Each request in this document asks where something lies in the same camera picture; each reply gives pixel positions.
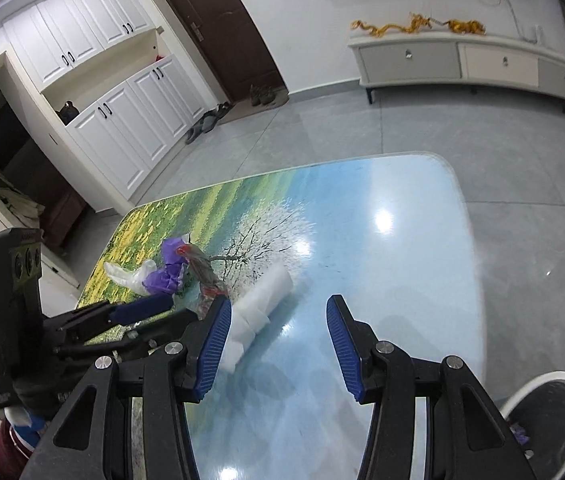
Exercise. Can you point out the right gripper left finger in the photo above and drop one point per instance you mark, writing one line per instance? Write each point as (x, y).
(90, 437)

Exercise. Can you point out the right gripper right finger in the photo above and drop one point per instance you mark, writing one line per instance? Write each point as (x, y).
(467, 437)

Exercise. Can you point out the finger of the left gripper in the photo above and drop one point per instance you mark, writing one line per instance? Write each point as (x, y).
(140, 309)

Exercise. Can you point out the white round trash bin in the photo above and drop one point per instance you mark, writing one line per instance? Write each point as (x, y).
(536, 416)

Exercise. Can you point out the left hand blue glove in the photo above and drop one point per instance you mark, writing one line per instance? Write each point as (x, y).
(26, 428)

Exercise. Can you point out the white plastic bag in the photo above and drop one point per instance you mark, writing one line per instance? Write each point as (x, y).
(132, 280)

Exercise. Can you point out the purple crumpled wrapper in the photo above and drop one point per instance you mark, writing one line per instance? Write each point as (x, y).
(169, 277)

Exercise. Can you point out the red snack wrapper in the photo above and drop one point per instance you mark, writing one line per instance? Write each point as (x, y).
(210, 284)

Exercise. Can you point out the white foam roll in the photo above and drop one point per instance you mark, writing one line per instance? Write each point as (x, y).
(252, 311)

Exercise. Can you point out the slippers by cabinet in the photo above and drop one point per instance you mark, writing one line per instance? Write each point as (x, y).
(208, 121)

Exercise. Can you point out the white shoe cabinet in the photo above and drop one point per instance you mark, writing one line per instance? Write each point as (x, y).
(129, 98)

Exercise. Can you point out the shoes on door mat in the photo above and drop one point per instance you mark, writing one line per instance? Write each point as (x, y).
(262, 96)

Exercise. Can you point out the dark brown entrance door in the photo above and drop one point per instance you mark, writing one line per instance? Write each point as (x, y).
(230, 43)

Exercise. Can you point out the white tv cabinet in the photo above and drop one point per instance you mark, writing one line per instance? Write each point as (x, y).
(445, 58)

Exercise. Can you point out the golden dragon ornament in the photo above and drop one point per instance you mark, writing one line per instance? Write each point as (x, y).
(418, 24)

